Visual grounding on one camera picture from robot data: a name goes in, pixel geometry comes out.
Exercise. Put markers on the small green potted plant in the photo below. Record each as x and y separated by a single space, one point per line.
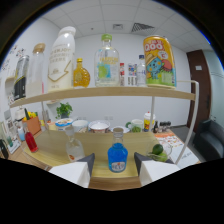
64 109

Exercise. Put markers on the clear bottle with green cap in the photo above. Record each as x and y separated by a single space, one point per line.
106 65

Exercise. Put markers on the dark brown door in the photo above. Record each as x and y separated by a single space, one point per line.
199 86

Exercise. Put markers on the small red and white bottle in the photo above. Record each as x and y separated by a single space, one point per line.
122 75

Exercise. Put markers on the clear bottle with blue cap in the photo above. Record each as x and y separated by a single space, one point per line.
141 73

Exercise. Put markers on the large white milk bottle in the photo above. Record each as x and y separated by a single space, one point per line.
61 61

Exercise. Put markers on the gripper left finger white block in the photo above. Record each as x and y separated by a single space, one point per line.
75 171

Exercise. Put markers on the gripper right finger white block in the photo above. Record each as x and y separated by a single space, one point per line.
155 170

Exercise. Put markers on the red liquid bottle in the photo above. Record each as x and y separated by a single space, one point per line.
31 141

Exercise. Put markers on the clear bottle with red label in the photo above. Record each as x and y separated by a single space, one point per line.
75 148

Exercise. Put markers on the yellow and white lidded cup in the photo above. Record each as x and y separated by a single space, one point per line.
149 122

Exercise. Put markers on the white fabric pouch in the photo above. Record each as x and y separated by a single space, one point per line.
188 156

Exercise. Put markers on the wide white bowl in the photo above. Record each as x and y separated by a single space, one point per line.
99 126

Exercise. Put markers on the small dark spice jar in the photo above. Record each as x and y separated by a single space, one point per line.
168 126
162 127

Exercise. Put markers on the white frame wooden shelf rack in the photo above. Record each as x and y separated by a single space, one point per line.
100 93

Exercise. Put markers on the yellow cartoon drink can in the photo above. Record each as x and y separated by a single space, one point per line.
160 63

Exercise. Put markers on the white and blue bottle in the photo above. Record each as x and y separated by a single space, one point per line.
21 134

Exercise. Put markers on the small dark sauce bottle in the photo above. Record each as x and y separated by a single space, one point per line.
155 127

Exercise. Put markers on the blue liquid bottle silver cap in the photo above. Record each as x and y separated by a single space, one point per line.
117 156

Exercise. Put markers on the black and yellow can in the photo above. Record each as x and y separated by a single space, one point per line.
20 78

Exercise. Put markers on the bowl with blue rim lid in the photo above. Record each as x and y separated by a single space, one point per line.
63 123

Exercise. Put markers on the black chair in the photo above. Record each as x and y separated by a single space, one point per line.
209 140

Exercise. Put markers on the amber round bottle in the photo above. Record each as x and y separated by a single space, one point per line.
81 76

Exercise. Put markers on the white cup with green contents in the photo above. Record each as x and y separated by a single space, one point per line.
136 126

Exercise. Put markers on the glass jar of limes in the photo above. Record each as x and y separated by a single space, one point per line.
159 153

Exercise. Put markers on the orange printed paper sheet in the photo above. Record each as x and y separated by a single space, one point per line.
170 138

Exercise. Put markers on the orange storage basket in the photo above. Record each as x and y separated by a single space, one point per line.
32 125

